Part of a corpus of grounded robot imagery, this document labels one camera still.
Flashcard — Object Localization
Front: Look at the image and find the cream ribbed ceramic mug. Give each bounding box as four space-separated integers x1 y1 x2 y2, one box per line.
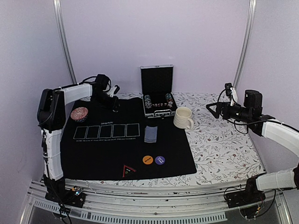
173 107 194 130

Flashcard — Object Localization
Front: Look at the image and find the aluminium corner post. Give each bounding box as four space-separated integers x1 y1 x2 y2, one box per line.
53 0 77 84
233 0 257 89

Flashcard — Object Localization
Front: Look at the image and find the right chip stack in case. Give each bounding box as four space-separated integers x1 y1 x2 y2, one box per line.
165 93 173 108

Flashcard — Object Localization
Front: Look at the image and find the orange big blind button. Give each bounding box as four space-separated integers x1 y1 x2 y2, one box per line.
142 155 153 165

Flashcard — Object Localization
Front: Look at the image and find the aluminium front rail frame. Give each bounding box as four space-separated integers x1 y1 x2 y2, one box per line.
20 180 294 224

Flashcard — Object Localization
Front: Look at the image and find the black poker mat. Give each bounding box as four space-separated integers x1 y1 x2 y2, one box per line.
60 98 196 181

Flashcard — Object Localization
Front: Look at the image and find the right aluminium corner post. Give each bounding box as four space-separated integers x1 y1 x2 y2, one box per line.
233 0 257 89

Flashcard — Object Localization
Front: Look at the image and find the chip stack in case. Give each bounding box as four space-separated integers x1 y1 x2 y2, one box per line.
144 95 152 109
165 93 173 108

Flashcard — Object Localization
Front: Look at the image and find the triangular red black marker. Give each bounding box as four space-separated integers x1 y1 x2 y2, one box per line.
122 165 136 178

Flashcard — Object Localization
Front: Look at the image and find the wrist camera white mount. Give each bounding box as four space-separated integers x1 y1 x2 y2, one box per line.
107 85 120 97
225 83 238 106

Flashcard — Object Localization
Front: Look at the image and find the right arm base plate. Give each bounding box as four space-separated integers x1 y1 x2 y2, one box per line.
223 187 266 208

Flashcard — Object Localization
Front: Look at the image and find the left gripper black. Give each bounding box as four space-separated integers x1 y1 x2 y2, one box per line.
93 91 121 110

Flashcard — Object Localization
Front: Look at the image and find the red dice row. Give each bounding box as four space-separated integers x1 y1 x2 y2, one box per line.
152 103 168 107

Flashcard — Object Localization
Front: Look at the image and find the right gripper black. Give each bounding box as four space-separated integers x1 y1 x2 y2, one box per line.
206 101 252 123

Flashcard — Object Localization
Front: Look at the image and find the purple small blind button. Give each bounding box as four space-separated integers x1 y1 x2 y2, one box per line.
155 156 165 165

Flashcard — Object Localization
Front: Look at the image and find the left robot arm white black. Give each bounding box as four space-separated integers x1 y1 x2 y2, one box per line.
37 74 120 203

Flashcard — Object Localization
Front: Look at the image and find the left chip stack in case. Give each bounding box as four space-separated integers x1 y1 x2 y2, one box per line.
144 95 152 109

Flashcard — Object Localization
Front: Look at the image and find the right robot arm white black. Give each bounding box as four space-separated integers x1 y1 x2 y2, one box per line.
206 87 299 203

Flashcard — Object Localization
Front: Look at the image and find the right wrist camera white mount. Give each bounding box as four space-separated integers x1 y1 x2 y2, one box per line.
225 83 238 106

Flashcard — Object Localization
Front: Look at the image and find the patterned ceramic bowl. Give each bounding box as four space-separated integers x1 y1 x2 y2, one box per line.
70 107 88 122

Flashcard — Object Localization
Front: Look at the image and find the aluminium poker chip case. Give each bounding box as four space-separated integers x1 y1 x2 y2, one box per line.
140 64 177 118

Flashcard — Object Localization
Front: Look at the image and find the left aluminium corner post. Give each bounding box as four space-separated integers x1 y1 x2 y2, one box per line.
53 0 77 84

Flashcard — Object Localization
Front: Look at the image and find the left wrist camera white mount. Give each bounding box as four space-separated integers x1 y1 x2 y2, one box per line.
107 85 120 97

